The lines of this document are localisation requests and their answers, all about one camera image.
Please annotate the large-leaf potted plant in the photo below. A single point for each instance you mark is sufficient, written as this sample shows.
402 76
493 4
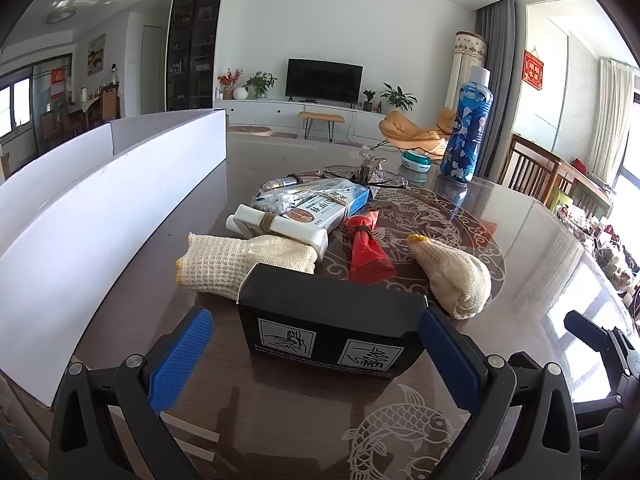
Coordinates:
397 97

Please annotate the white foam board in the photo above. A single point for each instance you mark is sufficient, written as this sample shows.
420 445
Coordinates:
75 240

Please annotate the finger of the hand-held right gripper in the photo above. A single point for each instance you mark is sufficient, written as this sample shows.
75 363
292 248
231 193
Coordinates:
587 327
525 360

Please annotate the wooden dining chair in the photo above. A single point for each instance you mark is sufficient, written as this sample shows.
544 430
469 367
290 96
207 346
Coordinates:
109 105

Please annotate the black box with pictograms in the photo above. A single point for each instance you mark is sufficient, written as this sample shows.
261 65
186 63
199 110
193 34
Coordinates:
325 300

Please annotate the red flower plant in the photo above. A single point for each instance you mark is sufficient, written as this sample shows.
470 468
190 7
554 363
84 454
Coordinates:
229 80

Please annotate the red door poster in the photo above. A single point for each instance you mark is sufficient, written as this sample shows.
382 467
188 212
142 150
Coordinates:
58 82

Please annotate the red foil packet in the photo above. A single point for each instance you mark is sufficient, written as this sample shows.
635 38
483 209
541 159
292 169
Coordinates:
367 255

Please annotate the wooden slatted chair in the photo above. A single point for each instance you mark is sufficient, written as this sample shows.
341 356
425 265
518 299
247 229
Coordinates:
530 165

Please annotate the green leafy potted plant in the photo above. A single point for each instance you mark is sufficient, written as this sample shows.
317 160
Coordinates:
260 82

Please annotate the framed landscape painting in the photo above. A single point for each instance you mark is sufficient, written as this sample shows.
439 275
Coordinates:
96 55

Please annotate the white round vase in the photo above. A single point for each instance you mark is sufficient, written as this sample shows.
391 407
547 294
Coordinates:
241 94

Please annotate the orange lounge chair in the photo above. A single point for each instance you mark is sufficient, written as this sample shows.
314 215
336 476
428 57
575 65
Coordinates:
405 130

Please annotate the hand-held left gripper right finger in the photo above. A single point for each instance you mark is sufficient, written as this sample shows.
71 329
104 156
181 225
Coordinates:
450 360

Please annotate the blue patterned bottle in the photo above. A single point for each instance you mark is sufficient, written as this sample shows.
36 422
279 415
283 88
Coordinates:
467 130

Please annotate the black flat television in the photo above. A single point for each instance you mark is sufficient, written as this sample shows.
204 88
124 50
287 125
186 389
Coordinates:
325 80

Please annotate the blue and white packet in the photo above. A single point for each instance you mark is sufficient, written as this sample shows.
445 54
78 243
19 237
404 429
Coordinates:
325 207

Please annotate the clear rimless glasses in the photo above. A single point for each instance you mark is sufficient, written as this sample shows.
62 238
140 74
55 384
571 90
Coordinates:
395 180

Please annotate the white sunscreen bottle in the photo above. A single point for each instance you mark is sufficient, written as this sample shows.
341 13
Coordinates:
295 235

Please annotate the wooden bench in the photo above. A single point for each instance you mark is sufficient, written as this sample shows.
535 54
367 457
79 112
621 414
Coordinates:
322 117

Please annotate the sparkly bow hair clip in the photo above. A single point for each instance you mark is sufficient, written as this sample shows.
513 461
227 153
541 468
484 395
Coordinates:
367 170

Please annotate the red wall hanging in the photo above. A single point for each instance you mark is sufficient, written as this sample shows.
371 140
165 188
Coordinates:
533 70

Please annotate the round ceiling lamp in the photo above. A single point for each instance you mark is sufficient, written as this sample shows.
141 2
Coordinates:
62 15

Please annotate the wooden side desk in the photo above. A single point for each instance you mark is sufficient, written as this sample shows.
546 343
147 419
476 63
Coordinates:
585 180

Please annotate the bag of cotton swabs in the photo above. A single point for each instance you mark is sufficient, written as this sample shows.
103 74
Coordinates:
277 202

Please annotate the row of small ornaments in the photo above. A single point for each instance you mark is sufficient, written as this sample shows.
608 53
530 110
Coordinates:
610 255

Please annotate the cream knitted glove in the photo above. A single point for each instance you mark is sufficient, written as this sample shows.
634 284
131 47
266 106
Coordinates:
235 260
460 275

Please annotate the covered standing air conditioner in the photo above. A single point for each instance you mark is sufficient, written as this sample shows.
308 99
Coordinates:
465 55

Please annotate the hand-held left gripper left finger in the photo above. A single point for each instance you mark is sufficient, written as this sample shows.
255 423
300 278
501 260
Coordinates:
180 355

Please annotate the white sheer curtain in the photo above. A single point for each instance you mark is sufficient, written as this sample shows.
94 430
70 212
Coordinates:
610 120

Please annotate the teal round container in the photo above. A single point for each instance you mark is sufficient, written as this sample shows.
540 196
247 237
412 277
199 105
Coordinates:
416 160

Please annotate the small potted plant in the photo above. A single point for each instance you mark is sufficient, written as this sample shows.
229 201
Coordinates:
368 100

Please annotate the white television cabinet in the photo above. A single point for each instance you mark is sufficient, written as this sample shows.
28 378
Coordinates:
260 112

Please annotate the dark glass display cabinet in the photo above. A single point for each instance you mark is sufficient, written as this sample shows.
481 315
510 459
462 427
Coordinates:
195 45

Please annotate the grey curtain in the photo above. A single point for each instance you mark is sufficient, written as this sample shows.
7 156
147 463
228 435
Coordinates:
502 60

